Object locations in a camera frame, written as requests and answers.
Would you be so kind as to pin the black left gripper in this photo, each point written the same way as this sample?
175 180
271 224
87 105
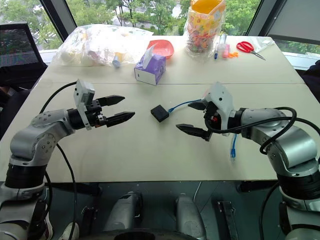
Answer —
96 110

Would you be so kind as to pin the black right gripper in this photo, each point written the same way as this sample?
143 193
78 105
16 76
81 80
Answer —
212 117

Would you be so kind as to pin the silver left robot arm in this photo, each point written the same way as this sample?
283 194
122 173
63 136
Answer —
37 140

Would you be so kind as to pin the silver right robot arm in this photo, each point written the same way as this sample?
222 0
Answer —
287 145

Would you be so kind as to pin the small black box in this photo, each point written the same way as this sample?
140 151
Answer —
160 113

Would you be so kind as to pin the purple tissue box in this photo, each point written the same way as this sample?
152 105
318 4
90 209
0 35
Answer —
151 70

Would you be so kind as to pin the clear plastic bag of items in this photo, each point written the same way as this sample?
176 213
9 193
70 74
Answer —
95 46

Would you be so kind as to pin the blue pen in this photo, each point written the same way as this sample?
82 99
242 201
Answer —
216 51

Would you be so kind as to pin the small orange clip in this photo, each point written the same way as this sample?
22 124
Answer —
233 55

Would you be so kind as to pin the pink eraser stick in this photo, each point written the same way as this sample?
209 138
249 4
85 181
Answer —
226 51

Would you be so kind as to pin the pink plastic bowl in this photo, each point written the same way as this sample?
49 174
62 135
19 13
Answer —
163 48

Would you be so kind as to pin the red scissors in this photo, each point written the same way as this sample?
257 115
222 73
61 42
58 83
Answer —
246 46

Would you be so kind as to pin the colourful bucket in plastic bag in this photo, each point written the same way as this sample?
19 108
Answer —
202 27

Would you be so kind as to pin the empty clear plastic bag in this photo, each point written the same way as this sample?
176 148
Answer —
262 43

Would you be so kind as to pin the black mesh office chair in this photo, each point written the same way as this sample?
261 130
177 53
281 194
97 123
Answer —
17 50

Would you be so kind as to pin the person in dark clothes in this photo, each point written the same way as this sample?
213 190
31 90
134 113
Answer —
312 77

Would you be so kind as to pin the white and red shoe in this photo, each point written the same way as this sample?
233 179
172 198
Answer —
67 231

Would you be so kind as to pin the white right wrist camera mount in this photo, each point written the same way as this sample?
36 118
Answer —
222 100

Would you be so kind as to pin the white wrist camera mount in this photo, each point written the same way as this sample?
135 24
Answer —
83 95
222 100

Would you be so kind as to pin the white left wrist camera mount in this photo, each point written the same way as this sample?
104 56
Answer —
83 95

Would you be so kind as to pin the black table bracket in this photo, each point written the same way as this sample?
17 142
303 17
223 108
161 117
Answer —
89 220
226 220

